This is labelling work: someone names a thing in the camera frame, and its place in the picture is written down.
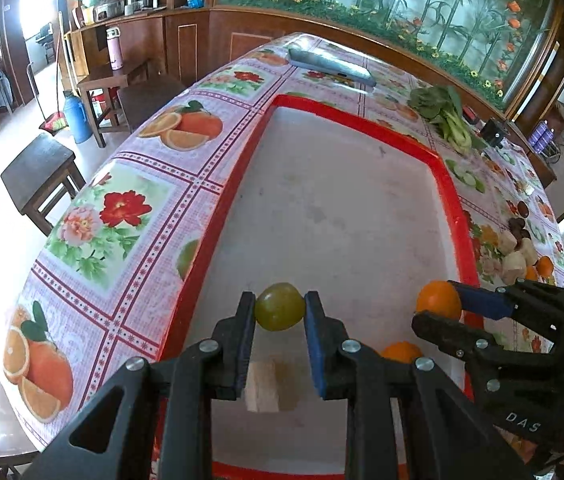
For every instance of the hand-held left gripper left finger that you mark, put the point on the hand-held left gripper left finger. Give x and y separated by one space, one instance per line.
247 345

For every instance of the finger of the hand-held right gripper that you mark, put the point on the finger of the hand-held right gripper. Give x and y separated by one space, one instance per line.
446 332
481 302

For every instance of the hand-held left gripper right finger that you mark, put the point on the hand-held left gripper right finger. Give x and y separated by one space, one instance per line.
314 347

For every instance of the orange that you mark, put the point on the orange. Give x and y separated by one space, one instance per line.
436 300
400 351
544 266

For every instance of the green lime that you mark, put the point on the green lime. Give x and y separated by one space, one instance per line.
279 307

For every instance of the red tray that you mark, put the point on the red tray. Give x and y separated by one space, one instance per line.
341 200

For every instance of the dark brown chestnut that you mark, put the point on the dark brown chestnut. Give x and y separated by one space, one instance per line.
515 222
522 208
525 234

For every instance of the flower printed tablecloth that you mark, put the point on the flower printed tablecloth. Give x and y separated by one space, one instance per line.
127 260

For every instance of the small black box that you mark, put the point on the small black box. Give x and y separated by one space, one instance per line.
493 133

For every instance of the purple bottle pack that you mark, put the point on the purple bottle pack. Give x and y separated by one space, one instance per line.
544 136

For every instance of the green bok choy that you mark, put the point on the green bok choy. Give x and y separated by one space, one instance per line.
449 120

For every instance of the small red item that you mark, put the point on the small red item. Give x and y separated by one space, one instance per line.
470 116

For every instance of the dark wooden stool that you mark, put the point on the dark wooden stool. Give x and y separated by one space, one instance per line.
149 95
37 170

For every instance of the blue thermos jug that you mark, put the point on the blue thermos jug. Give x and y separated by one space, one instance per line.
77 117

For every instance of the red broom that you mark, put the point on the red broom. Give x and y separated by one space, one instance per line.
54 123

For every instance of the brown wooden side table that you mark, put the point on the brown wooden side table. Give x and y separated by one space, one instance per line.
107 77

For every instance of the brown wooden cabinet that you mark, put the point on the brown wooden cabinet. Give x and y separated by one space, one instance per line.
187 45

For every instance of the pink bottle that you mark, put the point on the pink bottle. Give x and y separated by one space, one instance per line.
114 49

